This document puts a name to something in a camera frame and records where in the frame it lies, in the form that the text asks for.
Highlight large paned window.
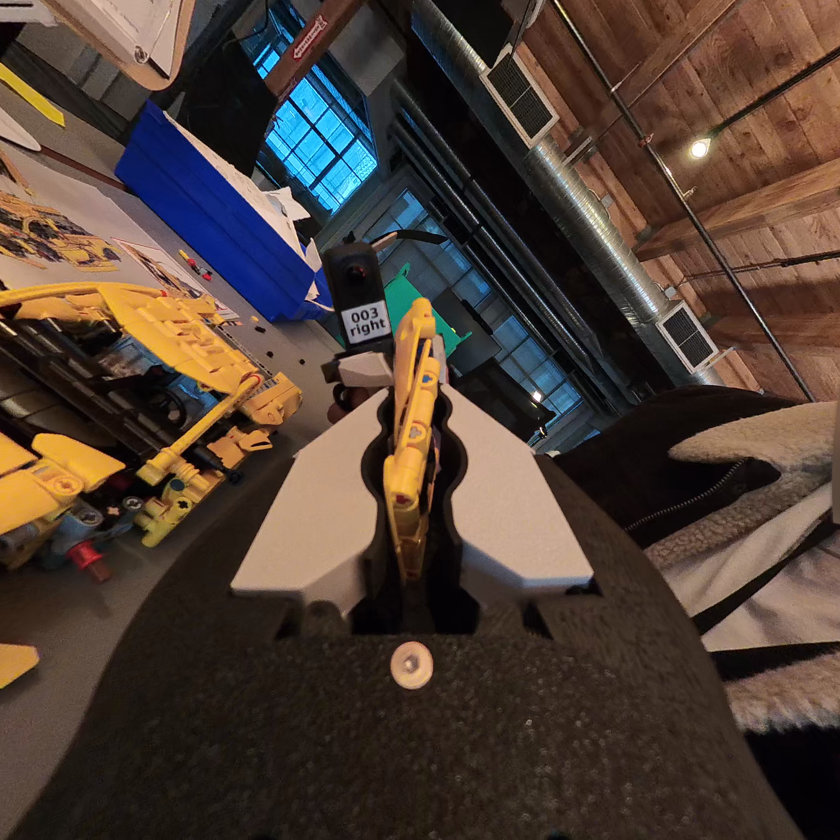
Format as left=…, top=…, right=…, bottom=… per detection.
left=239, top=39, right=378, bottom=214

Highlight green board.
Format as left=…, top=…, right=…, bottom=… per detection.
left=384, top=262, right=473, bottom=358

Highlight black upright panel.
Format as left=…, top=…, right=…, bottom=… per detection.
left=177, top=33, right=277, bottom=178

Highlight person's white shirt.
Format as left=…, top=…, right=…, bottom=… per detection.
left=663, top=486, right=840, bottom=651

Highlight white document stand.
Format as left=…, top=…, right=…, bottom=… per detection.
left=0, top=0, right=198, bottom=152

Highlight white vent grille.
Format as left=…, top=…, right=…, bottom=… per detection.
left=656, top=301, right=719, bottom=374
left=482, top=49, right=560, bottom=148

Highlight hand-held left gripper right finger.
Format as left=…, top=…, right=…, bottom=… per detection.
left=440, top=382, right=596, bottom=606

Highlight loose yellow brick panel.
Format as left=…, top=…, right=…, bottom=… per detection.
left=0, top=643, right=40, bottom=690

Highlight silver ventilation duct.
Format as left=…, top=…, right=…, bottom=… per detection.
left=410, top=0, right=723, bottom=388

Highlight black lanyard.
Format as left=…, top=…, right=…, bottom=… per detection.
left=692, top=518, right=840, bottom=680

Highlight yellow toy brick car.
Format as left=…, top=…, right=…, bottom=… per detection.
left=0, top=282, right=304, bottom=585

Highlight blue plastic bin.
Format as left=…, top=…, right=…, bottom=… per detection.
left=115, top=98, right=332, bottom=324

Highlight grey desk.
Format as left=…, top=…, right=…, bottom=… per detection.
left=0, top=79, right=368, bottom=756

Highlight yellow brick panel assembly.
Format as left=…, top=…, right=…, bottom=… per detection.
left=382, top=427, right=435, bottom=581

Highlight wooden post with red label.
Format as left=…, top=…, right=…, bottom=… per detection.
left=266, top=0, right=365, bottom=99

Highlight black ceiling pipe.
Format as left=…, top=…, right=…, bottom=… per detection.
left=551, top=0, right=815, bottom=401

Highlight yellow paper slip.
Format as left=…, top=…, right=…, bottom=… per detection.
left=0, top=62, right=67, bottom=129

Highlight open instruction booklet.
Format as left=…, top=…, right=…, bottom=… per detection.
left=0, top=141, right=240, bottom=322

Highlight white paper sheets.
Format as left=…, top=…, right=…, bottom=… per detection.
left=164, top=112, right=336, bottom=312

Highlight black monitor screen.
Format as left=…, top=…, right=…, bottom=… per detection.
left=433, top=289, right=503, bottom=375

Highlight person's right forearm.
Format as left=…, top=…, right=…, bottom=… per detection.
left=554, top=394, right=670, bottom=546

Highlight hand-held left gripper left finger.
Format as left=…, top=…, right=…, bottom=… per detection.
left=230, top=387, right=395, bottom=619

